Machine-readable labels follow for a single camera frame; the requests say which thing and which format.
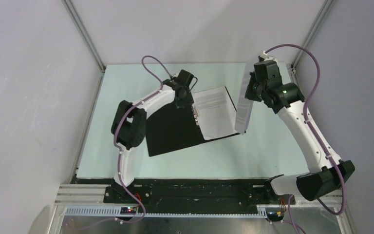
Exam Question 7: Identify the printed paper sheet top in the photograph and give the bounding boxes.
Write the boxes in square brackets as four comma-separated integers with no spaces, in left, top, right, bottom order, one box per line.
[234,62,254,135]

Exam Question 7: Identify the red folder black inside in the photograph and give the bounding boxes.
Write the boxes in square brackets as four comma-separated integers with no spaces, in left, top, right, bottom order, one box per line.
[146,103,238,157]

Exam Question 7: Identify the white paper sheet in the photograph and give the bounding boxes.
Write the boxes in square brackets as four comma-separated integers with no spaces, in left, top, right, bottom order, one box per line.
[192,86,237,141]

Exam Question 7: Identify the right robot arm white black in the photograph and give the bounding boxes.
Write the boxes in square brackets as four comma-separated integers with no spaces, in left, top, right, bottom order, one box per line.
[244,60,355,204]

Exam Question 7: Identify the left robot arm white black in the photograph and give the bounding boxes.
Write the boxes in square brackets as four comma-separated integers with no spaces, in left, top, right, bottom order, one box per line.
[111,70,198,203]

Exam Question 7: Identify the metal folder clip mechanism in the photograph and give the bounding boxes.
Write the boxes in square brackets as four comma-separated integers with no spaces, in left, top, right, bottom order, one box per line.
[191,106,200,126]

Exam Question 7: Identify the left circuit board with leds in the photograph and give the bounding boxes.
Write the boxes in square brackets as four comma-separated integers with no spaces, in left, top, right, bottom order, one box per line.
[120,206,138,215]

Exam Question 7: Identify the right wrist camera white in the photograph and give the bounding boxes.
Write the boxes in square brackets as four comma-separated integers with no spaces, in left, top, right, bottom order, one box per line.
[258,50,278,62]

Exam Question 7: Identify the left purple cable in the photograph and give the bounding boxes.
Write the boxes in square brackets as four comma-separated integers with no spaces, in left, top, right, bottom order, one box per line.
[113,55,174,225]

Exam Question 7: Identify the right aluminium frame post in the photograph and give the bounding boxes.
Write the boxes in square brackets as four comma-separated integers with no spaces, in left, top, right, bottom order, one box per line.
[291,0,336,74]

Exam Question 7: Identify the aluminium frame post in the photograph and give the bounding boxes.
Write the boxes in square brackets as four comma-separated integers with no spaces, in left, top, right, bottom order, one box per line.
[291,0,336,74]
[61,0,106,71]

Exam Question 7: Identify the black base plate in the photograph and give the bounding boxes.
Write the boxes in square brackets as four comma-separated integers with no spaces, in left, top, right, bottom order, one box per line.
[74,176,330,215]

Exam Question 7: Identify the grey slotted cable duct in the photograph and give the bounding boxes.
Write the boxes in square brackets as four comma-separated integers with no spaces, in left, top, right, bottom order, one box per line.
[65,206,267,218]

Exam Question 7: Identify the right circuit board with wires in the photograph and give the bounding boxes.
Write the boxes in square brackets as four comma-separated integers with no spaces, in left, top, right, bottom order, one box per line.
[266,211,285,223]

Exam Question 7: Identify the left aluminium frame post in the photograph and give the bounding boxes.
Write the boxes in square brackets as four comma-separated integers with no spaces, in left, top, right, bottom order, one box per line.
[61,0,106,71]

